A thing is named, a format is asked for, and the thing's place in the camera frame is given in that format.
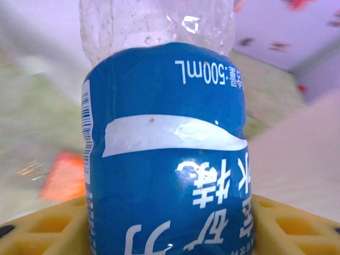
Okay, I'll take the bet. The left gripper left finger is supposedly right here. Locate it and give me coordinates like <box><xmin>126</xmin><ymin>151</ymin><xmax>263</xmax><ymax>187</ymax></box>
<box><xmin>0</xmin><ymin>195</ymin><xmax>91</xmax><ymax>255</ymax></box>

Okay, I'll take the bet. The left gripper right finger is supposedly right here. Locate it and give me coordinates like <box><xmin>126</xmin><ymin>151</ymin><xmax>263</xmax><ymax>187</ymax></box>
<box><xmin>251</xmin><ymin>193</ymin><xmax>340</xmax><ymax>255</ymax></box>

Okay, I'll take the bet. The clear bottle orange label cap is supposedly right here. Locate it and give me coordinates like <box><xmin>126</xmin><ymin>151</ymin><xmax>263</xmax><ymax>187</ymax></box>
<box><xmin>38</xmin><ymin>150</ymin><xmax>86</xmax><ymax>203</ymax></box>

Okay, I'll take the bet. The blue label water bottle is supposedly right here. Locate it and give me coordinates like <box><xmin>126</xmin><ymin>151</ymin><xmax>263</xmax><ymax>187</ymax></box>
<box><xmin>79</xmin><ymin>0</ymin><xmax>256</xmax><ymax>255</ymax></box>

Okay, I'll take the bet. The white lidded storage box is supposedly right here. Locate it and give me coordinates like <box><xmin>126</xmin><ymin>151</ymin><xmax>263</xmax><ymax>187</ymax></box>
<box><xmin>0</xmin><ymin>0</ymin><xmax>90</xmax><ymax>88</ymax></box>

